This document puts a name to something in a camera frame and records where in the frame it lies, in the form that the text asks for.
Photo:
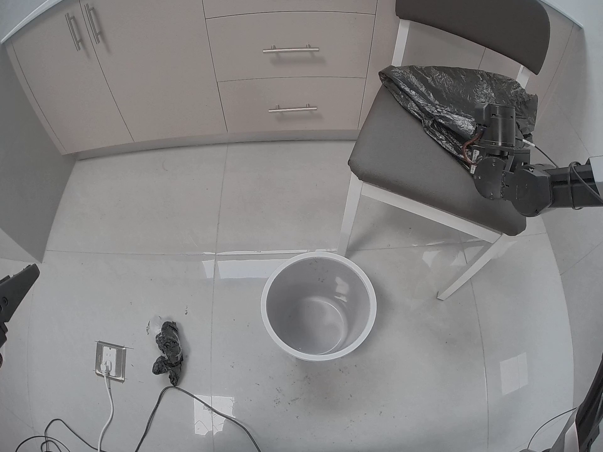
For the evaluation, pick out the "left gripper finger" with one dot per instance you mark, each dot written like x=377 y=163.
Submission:
x=16 y=290

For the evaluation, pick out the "black plastic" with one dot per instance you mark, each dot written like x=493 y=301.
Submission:
x=169 y=346

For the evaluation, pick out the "black plastic bag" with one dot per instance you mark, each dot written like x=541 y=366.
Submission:
x=438 y=92

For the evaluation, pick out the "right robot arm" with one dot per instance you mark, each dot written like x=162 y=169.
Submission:
x=527 y=186

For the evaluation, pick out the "white trash bin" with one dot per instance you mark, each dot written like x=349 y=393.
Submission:
x=320 y=313

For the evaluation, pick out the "beige cabinet with drawers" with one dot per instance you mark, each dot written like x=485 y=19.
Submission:
x=155 y=64

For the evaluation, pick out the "dark grey white-legged chair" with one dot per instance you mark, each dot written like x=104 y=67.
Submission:
x=400 y=158

